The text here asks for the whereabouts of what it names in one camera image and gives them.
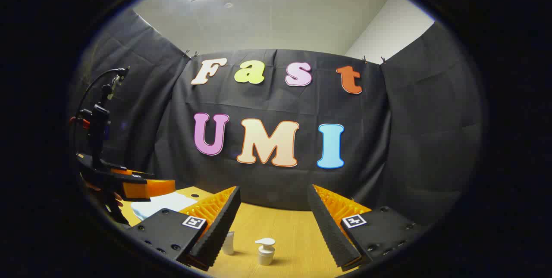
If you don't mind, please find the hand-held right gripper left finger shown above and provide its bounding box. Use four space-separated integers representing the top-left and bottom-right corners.
125 185 242 272

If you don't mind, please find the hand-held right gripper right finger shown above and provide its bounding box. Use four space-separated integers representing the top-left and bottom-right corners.
307 184 425 272

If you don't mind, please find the white squeeze tube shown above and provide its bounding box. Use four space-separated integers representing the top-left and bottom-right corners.
222 231 235 256

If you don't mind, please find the light blue suitcase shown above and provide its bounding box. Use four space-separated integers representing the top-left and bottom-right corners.
131 192 199 222

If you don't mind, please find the white pump bottle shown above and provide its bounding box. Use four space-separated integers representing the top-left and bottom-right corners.
254 238 276 266

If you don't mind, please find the black backdrop cloth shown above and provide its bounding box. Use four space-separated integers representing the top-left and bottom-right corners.
69 9 483 227

